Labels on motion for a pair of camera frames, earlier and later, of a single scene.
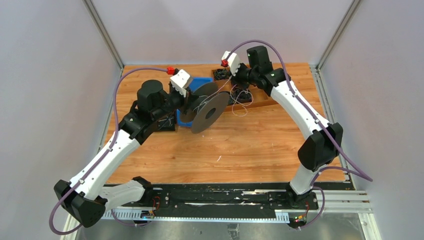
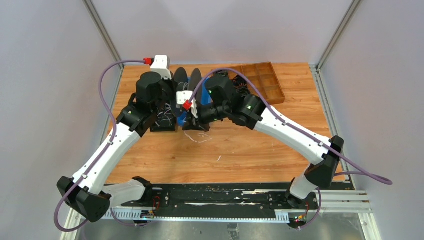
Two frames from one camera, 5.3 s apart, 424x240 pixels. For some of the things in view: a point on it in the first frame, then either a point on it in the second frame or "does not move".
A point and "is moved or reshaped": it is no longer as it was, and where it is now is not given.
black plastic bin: (168, 123) does not move
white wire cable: (243, 105) is moved or reshaped
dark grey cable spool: (207, 106) is moved or reshaped
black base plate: (217, 200) does not move
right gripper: (235, 79) -> (201, 126)
